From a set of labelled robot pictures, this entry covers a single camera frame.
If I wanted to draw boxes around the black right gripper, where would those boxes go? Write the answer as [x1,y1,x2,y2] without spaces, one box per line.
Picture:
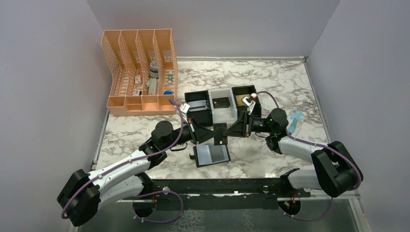
[222,111,274,138]

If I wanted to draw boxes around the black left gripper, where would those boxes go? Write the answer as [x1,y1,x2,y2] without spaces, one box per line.
[162,117,218,151]

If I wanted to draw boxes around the black credit card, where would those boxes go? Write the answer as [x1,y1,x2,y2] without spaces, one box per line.
[212,97,231,109]
[213,123,228,145]

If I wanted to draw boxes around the black leather card holder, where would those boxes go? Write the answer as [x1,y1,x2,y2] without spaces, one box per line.
[190,144,231,168]

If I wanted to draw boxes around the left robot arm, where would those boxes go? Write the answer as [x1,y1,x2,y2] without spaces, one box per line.
[57,119,215,227]

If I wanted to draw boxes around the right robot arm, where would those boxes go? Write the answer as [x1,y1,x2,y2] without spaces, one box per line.
[223,108,363,198]

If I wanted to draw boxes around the white middle card bin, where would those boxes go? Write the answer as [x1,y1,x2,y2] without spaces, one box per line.
[208,88,238,124]

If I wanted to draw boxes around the black card back side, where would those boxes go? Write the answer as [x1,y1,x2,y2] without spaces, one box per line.
[209,144,229,163]

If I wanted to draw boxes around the silver card in left bin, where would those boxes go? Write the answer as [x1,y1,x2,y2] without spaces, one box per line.
[188,100,208,112]

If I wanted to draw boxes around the gold credit card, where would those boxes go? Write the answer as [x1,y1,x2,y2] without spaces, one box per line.
[236,94,249,106]

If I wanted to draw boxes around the blue nail clipper package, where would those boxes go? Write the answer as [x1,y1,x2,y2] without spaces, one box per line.
[287,109,305,137]

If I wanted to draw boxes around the green white small tube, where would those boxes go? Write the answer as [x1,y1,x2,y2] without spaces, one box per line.
[168,73,173,84]

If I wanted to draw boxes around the grey flat box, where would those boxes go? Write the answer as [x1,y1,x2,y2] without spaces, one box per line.
[147,78,158,95]

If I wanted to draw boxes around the red white small box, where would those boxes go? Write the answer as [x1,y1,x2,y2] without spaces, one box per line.
[132,89,141,96]

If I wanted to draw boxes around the peach plastic file organizer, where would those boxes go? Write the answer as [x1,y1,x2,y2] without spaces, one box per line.
[101,29,178,116]

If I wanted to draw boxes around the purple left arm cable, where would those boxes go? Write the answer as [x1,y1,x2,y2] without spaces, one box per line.
[60,98,185,224]

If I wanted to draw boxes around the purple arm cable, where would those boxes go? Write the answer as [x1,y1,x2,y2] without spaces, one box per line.
[251,91,363,221]
[60,98,185,224]

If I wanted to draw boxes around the black mounting rail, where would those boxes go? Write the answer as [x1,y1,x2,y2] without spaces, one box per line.
[121,177,311,205]

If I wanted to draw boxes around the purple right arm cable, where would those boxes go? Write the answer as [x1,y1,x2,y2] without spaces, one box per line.
[251,91,363,221]

